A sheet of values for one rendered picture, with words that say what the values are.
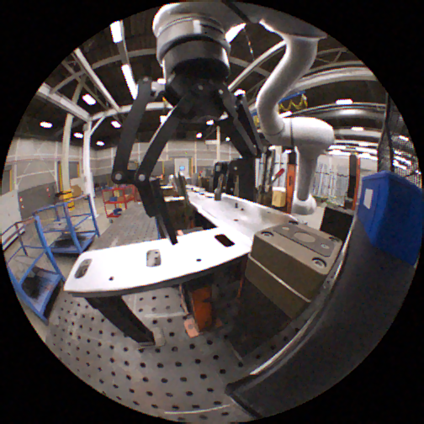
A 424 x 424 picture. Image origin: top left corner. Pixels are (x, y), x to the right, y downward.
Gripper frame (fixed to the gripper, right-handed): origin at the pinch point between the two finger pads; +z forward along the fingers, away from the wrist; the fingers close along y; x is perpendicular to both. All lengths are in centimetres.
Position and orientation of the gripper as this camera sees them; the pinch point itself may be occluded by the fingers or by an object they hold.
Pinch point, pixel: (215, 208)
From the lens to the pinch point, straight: 16.4
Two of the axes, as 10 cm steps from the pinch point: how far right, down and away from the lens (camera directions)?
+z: 1.3, 8.8, 4.6
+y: 7.9, -3.7, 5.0
